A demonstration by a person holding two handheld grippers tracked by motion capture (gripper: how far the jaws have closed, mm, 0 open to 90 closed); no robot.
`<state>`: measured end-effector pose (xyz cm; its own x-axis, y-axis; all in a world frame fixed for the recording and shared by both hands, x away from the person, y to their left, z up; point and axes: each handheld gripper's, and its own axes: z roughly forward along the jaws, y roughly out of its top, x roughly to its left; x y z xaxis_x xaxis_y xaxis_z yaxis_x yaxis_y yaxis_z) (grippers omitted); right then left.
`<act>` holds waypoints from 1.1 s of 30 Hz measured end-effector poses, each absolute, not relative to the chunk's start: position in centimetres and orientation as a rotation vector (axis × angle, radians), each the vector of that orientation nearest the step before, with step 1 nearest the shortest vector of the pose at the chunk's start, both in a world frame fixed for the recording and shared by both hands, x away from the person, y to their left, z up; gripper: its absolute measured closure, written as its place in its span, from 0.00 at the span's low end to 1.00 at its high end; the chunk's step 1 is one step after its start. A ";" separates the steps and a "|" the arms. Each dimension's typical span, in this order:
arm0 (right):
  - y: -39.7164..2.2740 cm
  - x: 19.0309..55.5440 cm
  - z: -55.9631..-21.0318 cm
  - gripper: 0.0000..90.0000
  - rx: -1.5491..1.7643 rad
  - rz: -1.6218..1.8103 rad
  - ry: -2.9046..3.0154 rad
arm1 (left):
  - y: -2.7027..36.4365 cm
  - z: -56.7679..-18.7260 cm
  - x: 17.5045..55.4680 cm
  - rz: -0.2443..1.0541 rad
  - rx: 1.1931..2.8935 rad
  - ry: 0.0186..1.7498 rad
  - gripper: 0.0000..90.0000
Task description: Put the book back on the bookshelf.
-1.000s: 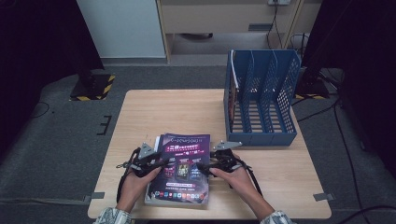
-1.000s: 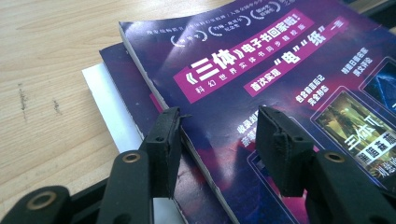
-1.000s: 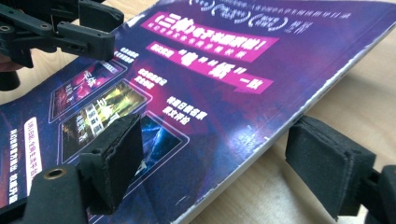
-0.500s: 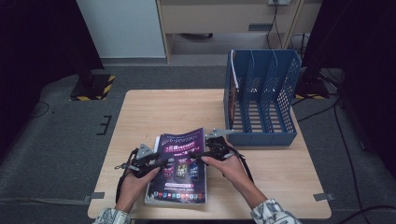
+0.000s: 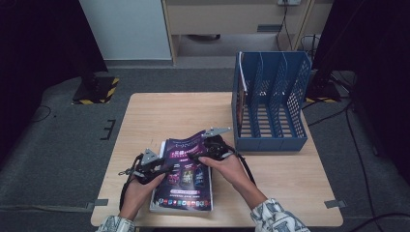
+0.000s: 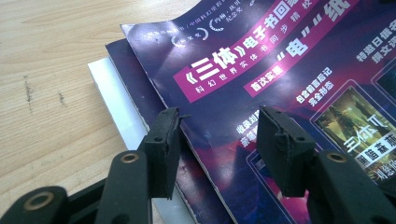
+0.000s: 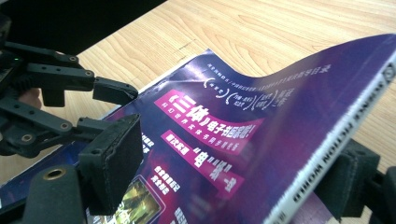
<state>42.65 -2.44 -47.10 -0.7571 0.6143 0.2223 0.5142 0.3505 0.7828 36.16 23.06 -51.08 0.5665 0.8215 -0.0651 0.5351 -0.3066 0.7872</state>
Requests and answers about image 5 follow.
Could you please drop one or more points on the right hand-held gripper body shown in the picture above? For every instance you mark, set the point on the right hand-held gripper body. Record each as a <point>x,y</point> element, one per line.
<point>216,146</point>

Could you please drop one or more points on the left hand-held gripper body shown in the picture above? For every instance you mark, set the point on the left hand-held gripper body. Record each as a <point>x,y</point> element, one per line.
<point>148,167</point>

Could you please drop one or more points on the blue file rack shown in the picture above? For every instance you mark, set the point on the blue file rack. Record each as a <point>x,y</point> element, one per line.
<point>270,144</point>

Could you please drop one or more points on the person's right hand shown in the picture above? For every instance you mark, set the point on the person's right hand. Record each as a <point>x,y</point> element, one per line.
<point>228,170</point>

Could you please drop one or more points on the person's left hand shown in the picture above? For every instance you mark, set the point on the person's left hand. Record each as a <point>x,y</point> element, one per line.
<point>135,196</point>

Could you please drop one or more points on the black striped stand base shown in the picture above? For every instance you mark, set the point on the black striped stand base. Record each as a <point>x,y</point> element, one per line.
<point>93,88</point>
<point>322,88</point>

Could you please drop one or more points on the light wooden desk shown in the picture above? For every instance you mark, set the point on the light wooden desk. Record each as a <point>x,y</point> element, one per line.
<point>225,19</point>

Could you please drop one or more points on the white cabinet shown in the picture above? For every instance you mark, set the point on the white cabinet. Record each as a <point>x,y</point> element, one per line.
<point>125,29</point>

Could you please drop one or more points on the black curtain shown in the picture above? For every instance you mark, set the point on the black curtain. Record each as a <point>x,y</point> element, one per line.
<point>32,48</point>
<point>380,48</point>

